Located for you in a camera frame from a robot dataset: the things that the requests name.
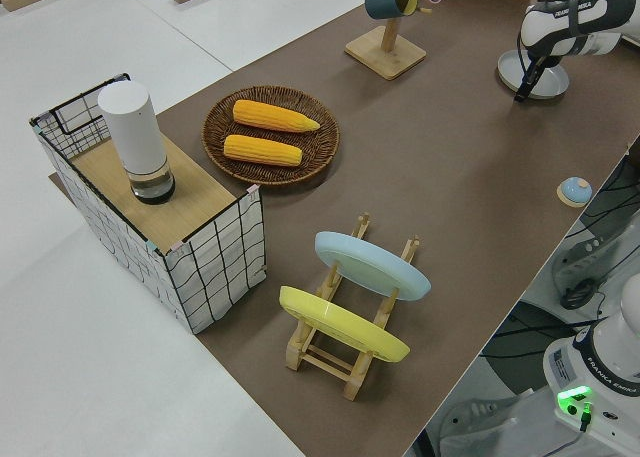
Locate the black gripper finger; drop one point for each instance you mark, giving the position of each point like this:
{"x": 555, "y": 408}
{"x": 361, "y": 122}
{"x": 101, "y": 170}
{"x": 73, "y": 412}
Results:
{"x": 527, "y": 84}

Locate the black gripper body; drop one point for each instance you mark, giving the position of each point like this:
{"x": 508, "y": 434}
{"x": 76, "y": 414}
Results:
{"x": 547, "y": 57}

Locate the gray round plate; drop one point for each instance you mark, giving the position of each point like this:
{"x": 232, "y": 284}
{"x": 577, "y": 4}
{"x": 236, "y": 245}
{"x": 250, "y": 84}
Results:
{"x": 550, "y": 82}

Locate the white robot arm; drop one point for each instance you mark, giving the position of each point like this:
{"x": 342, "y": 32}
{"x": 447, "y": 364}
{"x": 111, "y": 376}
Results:
{"x": 595, "y": 377}

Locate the light blue plate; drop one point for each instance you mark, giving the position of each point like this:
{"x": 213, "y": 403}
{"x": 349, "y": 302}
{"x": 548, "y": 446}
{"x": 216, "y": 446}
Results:
{"x": 370, "y": 264}

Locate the yellow plate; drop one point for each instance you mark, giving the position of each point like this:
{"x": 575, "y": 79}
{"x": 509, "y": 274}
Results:
{"x": 345, "y": 327}

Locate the wooden plate rack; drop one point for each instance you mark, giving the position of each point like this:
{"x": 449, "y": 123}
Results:
{"x": 325, "y": 362}

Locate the small blue round bell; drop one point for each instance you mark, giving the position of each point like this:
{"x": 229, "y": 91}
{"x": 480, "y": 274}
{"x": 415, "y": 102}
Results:
{"x": 575, "y": 191}

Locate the brown table mat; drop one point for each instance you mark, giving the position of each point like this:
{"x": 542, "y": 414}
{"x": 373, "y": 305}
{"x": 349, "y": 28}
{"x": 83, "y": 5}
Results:
{"x": 440, "y": 177}

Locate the wooden mug stand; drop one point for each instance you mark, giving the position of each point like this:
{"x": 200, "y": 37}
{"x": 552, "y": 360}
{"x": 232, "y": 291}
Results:
{"x": 385, "y": 54}

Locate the brown wicker basket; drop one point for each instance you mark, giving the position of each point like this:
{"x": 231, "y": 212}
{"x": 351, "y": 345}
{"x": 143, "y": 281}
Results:
{"x": 320, "y": 147}

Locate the yellow corn cob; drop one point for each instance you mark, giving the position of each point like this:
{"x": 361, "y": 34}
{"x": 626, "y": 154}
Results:
{"x": 262, "y": 151}
{"x": 272, "y": 116}

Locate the wooden basket lid board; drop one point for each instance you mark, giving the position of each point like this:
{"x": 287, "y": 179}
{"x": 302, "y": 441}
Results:
{"x": 195, "y": 197}

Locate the white cylinder bottle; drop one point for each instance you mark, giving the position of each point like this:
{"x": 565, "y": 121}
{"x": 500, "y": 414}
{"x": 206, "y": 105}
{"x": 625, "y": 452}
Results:
{"x": 135, "y": 132}

